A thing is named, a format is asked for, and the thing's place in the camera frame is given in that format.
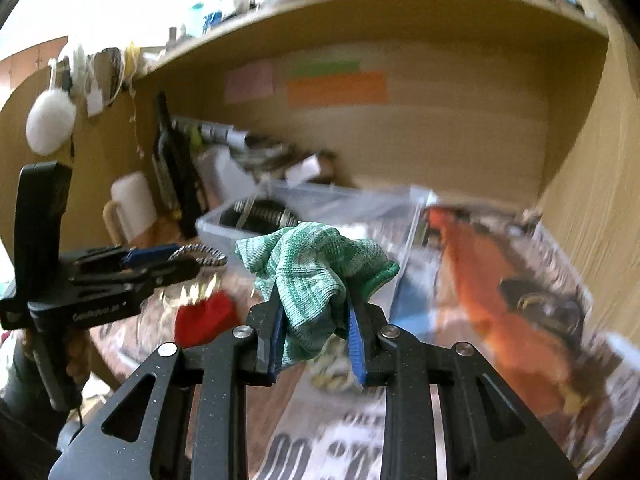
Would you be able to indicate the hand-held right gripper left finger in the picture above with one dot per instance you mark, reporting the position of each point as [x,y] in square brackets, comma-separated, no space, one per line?
[274,332]

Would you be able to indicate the printed newspaper sheet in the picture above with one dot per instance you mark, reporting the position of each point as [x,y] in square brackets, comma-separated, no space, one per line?
[500,320]

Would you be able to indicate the clear plastic storage box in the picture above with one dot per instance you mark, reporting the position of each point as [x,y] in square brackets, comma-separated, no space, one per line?
[320,220]

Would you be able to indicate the wooden desk shelf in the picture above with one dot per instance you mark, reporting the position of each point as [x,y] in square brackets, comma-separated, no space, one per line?
[350,60]

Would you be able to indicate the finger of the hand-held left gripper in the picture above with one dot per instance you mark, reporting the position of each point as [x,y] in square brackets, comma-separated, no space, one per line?
[172,274]
[150,256]

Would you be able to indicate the orange sticky note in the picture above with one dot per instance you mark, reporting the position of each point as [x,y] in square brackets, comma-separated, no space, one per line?
[336,89]

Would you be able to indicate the blue white bottle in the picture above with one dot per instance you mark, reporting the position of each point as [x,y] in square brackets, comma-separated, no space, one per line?
[210,16]

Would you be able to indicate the white mug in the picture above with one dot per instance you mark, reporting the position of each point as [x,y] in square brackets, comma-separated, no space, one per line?
[131,206]

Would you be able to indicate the dark glass bottle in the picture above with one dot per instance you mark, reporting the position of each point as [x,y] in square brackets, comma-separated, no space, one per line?
[172,165]

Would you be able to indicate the person's left hand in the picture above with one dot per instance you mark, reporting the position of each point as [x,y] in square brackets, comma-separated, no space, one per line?
[75,355]

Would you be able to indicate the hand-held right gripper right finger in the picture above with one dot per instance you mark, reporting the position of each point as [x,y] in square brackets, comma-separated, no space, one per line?
[356,340]

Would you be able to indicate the red cloth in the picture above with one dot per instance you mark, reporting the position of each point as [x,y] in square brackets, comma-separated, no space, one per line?
[206,316]

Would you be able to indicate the metal spring coil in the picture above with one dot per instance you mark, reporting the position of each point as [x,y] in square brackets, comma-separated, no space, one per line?
[260,215]

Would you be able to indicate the green sticky note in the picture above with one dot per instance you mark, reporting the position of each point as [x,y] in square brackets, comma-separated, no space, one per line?
[325,67]

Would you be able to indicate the pink sticky note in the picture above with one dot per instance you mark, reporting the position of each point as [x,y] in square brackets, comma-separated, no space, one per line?
[249,80]

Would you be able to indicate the green white knitted cloth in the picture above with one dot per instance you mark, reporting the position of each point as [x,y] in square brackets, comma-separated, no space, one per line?
[315,285]

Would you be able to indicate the white fluffy pompom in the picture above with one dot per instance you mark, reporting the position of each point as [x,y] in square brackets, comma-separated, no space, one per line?
[49,121]

